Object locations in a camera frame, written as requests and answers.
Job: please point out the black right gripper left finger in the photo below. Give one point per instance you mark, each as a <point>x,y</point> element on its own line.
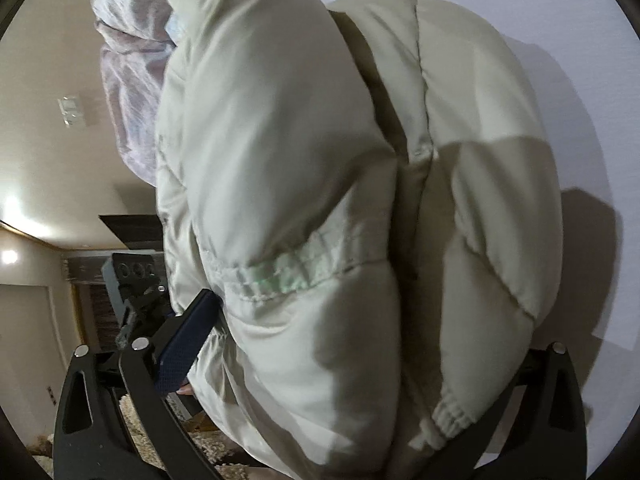
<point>91,440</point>

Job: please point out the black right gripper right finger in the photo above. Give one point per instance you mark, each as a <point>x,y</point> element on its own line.
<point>548,437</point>

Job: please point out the cream puffer jacket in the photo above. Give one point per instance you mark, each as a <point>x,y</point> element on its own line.
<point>367,186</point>

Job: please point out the pink floral duvet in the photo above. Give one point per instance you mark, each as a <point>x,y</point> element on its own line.
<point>139,37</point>

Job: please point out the white wall switch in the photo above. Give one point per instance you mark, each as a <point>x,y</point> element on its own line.
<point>72,111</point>

